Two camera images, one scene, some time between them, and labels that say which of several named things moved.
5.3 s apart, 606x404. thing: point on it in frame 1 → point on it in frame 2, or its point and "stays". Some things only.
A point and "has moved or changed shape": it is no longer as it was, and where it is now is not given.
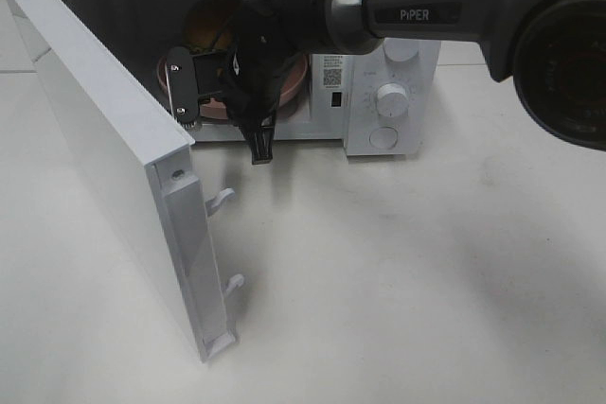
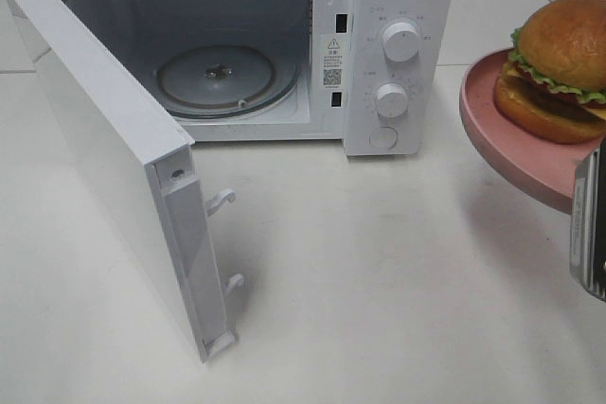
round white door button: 383,137 stays
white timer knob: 392,99 stays
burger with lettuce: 211,24 has moved or changed shape
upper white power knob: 401,50 stays
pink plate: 291,80 → 544,167
